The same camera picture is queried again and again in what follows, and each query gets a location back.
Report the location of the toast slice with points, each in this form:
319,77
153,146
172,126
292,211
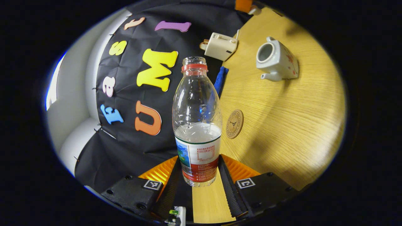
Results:
204,45

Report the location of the white ceramic teacup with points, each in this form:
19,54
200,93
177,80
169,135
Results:
281,62

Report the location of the black backdrop cloth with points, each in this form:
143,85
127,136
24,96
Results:
125,150

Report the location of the white teacup lid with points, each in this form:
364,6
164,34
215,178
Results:
255,10

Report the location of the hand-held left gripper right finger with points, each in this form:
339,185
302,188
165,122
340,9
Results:
230,191

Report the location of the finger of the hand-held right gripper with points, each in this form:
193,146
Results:
243,5

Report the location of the round wooden coaster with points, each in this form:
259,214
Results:
235,124

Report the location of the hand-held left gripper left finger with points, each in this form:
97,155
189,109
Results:
169,194

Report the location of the blue towel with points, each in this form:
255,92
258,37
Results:
220,80

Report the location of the clear plastic water bottle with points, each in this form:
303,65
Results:
196,125

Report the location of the white toaster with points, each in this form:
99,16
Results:
221,46

